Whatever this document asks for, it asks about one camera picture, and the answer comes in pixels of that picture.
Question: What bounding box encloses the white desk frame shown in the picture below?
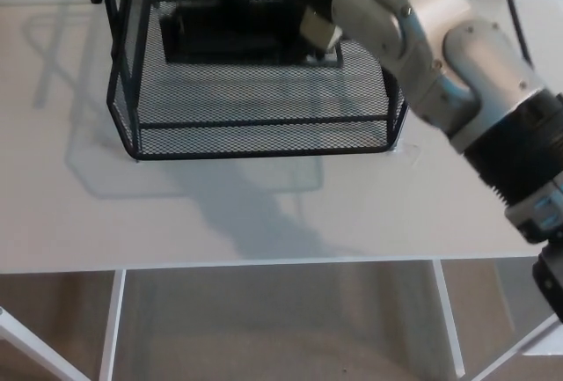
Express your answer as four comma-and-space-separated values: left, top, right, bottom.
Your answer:
0, 258, 563, 381

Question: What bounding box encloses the black box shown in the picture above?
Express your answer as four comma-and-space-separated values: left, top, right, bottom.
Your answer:
159, 1, 344, 69

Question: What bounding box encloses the black mesh file tray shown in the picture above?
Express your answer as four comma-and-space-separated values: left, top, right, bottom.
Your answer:
106, 0, 411, 161

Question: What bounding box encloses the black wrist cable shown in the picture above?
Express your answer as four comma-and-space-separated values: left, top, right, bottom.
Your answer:
504, 0, 535, 68

